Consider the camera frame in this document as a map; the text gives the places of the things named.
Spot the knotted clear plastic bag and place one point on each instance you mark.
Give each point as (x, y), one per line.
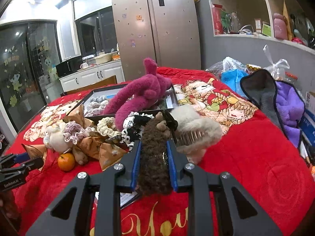
(278, 66)

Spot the purple towel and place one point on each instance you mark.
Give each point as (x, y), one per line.
(290, 108)

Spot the glass sliding door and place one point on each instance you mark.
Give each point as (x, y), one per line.
(24, 78)

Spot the purple scrunchie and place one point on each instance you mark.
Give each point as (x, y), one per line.
(71, 127)

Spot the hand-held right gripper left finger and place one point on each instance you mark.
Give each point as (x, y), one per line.
(136, 162)

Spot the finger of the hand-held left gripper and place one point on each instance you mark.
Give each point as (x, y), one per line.
(34, 164)
(21, 157)

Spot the white kitchen cabinet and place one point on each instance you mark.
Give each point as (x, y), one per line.
(108, 72)

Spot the cream bowl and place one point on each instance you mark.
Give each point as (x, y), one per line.
(103, 58)

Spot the black shallow box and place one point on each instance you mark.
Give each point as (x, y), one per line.
(172, 103)

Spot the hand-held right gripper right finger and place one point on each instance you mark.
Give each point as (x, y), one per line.
(171, 167)

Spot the red printed blanket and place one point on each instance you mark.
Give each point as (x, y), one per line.
(246, 157)

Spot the pink plush bear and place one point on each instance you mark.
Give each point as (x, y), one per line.
(142, 88)

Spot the grey towel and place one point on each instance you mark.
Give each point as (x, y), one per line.
(260, 91)

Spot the small beige plush toy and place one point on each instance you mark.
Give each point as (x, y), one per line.
(80, 156)

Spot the printed booklet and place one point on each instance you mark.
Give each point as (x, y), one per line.
(128, 198)

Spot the cream plush rabbit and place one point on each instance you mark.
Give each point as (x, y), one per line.
(55, 137)

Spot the black microwave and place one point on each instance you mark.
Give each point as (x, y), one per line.
(69, 66)

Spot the blue bag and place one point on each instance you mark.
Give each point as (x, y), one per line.
(233, 78)

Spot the brown fuzzy hair clip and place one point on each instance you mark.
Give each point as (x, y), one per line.
(153, 157)

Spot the white shelf unit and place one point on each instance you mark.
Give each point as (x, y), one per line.
(256, 35)

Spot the white mug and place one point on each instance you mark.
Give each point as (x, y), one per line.
(84, 65)

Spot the silver fridge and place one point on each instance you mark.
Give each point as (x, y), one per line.
(147, 29)

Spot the beige fuzzy hair claw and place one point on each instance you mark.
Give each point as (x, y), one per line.
(196, 123)

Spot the blue crochet scrunchie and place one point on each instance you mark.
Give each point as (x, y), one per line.
(97, 103)

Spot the glass jar red lid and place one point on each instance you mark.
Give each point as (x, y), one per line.
(291, 78)

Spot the red box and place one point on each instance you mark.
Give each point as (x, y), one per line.
(217, 19)

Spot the orange tangerine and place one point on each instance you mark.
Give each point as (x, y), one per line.
(66, 162)

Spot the cream crochet scrunchie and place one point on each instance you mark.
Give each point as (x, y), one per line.
(103, 125)

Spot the blue white carton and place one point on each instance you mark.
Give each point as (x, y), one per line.
(308, 127)

